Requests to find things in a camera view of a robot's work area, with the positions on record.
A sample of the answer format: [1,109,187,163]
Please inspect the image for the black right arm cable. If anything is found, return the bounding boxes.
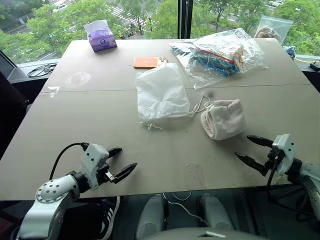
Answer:
[265,159,318,223]

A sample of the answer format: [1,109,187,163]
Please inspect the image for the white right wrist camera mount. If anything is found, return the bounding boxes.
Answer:
[272,133,295,176]

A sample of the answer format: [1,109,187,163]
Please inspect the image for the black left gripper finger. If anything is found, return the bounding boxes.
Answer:
[113,162,138,185]
[107,147,123,159]

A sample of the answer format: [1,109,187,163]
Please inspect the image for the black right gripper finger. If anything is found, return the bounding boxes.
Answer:
[234,151,270,177]
[246,135,275,149]

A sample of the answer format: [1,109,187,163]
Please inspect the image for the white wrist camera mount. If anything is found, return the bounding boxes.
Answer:
[272,133,295,176]
[80,143,110,191]

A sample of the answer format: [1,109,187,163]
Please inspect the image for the orange smartphone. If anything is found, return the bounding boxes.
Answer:
[133,56,169,70]

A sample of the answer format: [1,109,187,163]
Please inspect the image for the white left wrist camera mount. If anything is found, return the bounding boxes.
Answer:
[80,143,110,191]

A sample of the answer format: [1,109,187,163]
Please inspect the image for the dark window frame post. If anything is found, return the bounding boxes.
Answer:
[177,0,195,40]

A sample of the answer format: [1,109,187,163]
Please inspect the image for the clear zip bag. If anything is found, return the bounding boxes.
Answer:
[254,15,294,44]

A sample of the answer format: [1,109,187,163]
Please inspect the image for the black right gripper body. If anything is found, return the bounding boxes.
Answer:
[263,146,286,177]

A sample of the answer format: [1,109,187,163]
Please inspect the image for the grey robot torso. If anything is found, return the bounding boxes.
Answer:
[139,226,266,240]

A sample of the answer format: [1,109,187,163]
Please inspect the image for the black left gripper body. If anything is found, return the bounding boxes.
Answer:
[96,162,120,186]

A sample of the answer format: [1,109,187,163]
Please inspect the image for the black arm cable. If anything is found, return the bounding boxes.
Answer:
[49,142,90,181]
[265,159,318,223]

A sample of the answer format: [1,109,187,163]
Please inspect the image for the white drawstring bag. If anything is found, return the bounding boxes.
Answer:
[135,62,216,131]

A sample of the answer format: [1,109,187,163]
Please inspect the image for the purple tissue box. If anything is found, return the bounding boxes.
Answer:
[83,19,118,53]

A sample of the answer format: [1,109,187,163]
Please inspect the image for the black white striped sneaker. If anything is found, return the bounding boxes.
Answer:
[96,196,121,240]

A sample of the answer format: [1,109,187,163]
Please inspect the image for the thin white cable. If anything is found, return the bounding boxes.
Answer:
[162,191,211,227]

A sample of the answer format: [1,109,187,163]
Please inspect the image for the beige fabric pouch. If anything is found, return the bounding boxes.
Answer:
[200,98,248,141]

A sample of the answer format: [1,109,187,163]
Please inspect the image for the grey rounded robot leg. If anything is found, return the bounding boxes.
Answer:
[136,194,166,240]
[198,194,235,231]

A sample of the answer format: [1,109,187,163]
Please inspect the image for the clear bag of colourful cloths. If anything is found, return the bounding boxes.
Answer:
[169,27,269,90]

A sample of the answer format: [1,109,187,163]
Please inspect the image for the yellow cable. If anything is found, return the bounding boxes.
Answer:
[296,56,320,64]

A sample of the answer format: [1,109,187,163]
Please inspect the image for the clear tape piece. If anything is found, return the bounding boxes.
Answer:
[47,86,61,98]

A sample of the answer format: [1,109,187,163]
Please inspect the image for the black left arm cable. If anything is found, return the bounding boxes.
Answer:
[49,142,90,181]

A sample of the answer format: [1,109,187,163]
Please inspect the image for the coiled black cable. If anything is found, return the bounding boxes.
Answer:
[26,63,58,79]

